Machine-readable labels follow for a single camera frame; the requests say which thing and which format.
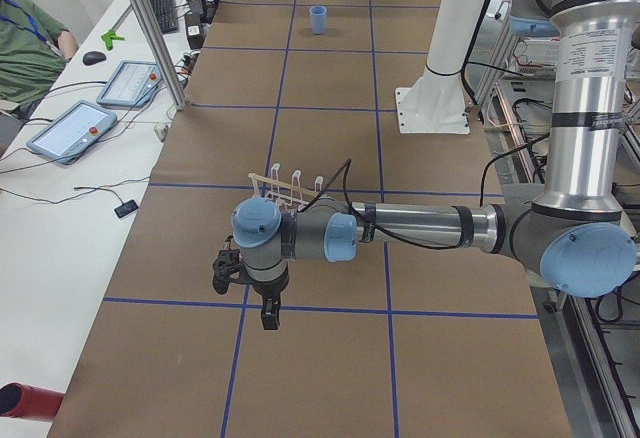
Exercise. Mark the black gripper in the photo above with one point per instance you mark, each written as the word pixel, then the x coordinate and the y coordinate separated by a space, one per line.
pixel 268 290

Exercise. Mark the blue plastic cup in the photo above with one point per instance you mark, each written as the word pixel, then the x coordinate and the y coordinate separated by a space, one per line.
pixel 318 16

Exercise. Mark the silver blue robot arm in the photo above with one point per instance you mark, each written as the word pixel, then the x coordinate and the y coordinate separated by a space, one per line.
pixel 570 235

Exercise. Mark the small black sensor puck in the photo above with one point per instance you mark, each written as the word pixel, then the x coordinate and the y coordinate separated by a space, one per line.
pixel 126 208

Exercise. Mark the near teach pendant tablet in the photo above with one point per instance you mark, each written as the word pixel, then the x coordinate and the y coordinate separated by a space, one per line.
pixel 66 138

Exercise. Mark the teach pendant tablet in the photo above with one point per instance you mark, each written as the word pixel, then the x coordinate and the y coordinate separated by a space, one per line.
pixel 66 138
pixel 132 85

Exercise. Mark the far teach pendant tablet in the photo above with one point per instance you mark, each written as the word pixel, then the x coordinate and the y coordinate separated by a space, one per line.
pixel 132 85

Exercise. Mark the red cylinder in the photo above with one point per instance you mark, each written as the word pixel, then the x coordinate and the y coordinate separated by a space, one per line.
pixel 29 402

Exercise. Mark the black computer mouse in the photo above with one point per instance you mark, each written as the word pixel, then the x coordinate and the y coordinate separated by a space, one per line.
pixel 93 57

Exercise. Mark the green plastic clamp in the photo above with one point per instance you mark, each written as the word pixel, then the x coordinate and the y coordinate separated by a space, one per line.
pixel 109 38

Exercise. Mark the black keyboard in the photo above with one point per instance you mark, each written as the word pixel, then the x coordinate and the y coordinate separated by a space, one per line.
pixel 165 12

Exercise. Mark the person in green shirt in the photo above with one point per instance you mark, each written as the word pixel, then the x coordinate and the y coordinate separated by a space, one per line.
pixel 35 48

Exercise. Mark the white wire cup holder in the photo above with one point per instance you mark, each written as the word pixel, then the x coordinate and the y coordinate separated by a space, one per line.
pixel 286 195

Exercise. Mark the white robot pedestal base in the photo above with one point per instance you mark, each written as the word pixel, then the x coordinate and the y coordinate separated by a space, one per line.
pixel 435 103

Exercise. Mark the aluminium frame post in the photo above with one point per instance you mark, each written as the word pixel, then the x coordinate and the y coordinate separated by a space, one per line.
pixel 151 31

